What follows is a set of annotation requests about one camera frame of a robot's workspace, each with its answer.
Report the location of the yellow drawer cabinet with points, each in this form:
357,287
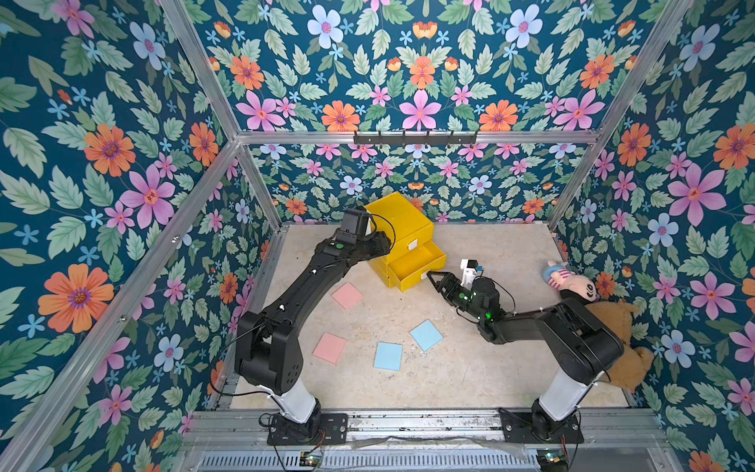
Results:
411,236

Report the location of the brown teddy bear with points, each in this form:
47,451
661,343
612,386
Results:
635,363

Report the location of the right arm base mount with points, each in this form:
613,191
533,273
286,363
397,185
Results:
537,427

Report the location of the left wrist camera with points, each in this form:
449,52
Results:
357,222

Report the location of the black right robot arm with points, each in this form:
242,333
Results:
584,347

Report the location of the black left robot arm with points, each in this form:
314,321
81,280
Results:
268,353

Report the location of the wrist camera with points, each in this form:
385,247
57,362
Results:
471,270
357,222

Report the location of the blue sticky note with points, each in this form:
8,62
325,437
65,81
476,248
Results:
388,356
426,335

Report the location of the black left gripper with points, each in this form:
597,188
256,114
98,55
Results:
379,244

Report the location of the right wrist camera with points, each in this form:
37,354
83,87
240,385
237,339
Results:
471,270

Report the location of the pink plush doll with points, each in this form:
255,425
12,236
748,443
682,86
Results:
570,284

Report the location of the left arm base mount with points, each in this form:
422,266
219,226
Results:
323,429

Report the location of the metal hook rail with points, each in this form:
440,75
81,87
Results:
404,138

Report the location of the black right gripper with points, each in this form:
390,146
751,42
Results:
449,286

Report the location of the pink sticky note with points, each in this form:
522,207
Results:
330,348
347,296

